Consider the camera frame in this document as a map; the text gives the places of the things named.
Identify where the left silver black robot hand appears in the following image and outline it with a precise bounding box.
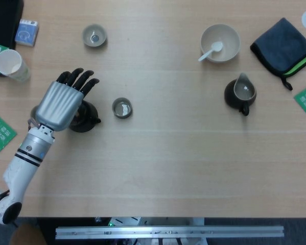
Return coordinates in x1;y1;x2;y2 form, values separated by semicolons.
34;68;100;132

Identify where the black cast iron teapot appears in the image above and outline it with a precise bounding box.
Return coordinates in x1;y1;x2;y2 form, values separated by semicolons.
68;100;102;133

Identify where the blue white small box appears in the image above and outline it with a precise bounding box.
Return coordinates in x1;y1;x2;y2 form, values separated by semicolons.
14;19;40;47

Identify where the wide grey teacup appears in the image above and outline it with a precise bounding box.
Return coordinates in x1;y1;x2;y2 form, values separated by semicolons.
81;23;108;48

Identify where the white plastic spoon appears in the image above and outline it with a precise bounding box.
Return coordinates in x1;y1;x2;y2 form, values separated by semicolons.
198;41;224;62

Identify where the tall grey teacup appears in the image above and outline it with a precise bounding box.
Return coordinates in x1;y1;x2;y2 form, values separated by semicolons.
30;105;41;120

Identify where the dark brown pouring pitcher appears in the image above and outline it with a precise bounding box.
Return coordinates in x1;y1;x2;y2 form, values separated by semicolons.
224;72;257;117

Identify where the brown round stool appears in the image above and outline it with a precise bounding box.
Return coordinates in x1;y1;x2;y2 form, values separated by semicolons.
9;224;48;245

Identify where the white paper cup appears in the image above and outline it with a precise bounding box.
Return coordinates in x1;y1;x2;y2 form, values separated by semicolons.
0;49;31;82

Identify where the folded grey cloth green trim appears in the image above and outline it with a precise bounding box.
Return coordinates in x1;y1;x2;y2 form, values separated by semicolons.
250;17;306;91

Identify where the black tray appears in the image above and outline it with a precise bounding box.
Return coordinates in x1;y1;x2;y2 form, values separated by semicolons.
0;0;24;77

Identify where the aluminium rail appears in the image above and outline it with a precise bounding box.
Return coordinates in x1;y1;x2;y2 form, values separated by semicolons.
55;225;285;240

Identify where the small cup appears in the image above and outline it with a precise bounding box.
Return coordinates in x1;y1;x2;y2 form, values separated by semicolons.
111;97;133;120

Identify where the beige bowl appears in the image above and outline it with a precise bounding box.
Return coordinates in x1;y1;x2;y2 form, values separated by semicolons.
200;23;242;64

